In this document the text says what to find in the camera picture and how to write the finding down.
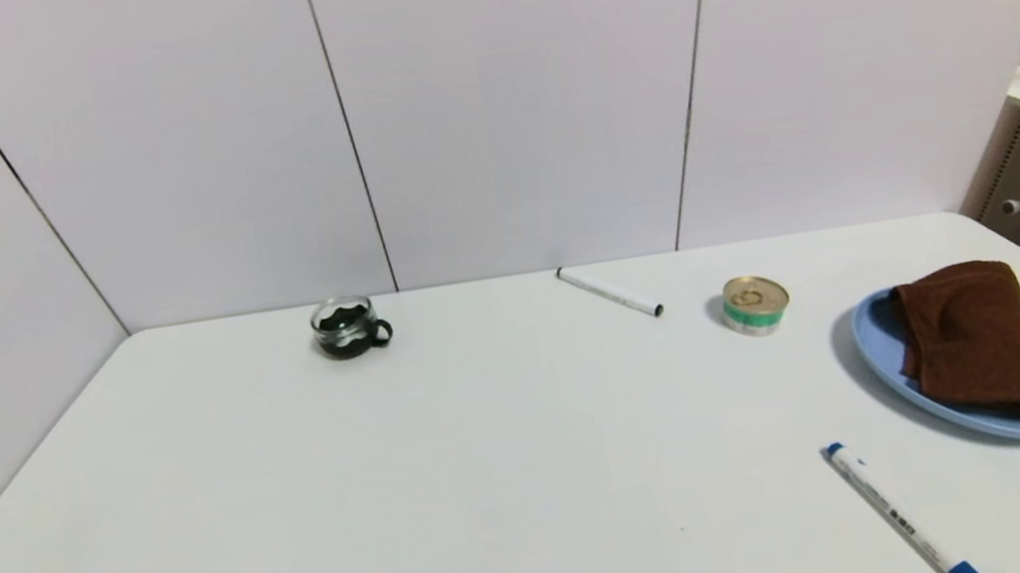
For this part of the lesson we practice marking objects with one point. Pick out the white marker with blue cap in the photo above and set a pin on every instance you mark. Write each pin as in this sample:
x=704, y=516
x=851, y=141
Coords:
x=893, y=512

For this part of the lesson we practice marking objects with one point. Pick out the tin can with green label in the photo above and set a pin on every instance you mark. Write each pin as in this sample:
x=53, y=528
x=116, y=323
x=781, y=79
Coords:
x=755, y=302

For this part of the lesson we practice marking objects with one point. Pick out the glass cup with dark contents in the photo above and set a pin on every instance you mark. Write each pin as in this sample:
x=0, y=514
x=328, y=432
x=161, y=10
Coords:
x=345, y=329

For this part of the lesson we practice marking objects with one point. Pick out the white marker with black cap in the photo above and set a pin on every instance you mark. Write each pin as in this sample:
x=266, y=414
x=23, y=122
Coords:
x=607, y=290

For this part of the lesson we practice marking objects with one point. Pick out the brown cloth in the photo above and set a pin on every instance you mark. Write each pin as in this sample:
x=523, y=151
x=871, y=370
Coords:
x=973, y=339

